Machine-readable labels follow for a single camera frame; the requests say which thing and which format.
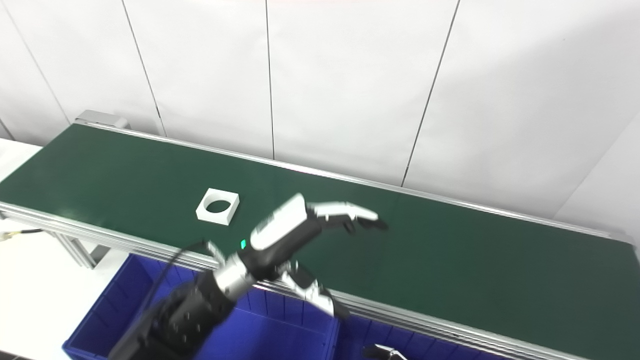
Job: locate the aluminium conveyor support leg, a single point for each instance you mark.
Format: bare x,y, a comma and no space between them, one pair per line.
80,252

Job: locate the white square part with hole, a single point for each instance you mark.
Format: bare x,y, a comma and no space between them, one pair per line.
227,212

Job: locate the grey conveyor end housing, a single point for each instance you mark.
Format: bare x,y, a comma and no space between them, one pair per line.
102,119

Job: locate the green conveyor belt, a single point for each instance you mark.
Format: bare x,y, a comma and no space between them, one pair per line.
450,260

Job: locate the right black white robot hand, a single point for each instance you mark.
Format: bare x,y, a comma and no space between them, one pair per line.
387,353

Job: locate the blue plastic bin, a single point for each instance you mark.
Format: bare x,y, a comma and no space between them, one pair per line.
280,335
430,347

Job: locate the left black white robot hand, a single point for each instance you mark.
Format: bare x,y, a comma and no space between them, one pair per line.
280,230

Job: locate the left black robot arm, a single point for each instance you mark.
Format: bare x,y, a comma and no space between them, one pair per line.
185,315

